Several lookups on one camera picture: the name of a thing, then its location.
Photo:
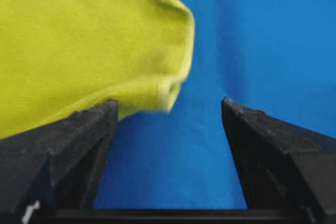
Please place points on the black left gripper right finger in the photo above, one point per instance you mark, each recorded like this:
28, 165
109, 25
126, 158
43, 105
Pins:
286, 172

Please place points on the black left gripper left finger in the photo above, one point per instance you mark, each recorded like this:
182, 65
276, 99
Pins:
57, 165

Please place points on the yellow-green towel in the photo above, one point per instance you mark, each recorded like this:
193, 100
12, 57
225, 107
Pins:
62, 56

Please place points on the blue table cloth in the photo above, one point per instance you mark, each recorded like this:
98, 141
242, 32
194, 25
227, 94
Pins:
274, 55

